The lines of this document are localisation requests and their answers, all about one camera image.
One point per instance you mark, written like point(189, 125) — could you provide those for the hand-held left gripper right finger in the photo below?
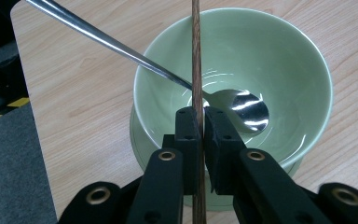
point(254, 180)

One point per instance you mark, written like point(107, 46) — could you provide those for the black stand base, striped tape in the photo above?
point(0, 90)

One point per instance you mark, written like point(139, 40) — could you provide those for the brown wooden chopstick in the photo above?
point(196, 56)

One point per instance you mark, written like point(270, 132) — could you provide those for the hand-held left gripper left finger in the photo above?
point(167, 174)

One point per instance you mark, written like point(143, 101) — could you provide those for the green ceramic bowl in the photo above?
point(261, 62)

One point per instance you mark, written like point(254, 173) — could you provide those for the long metal spoon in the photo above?
point(112, 42)

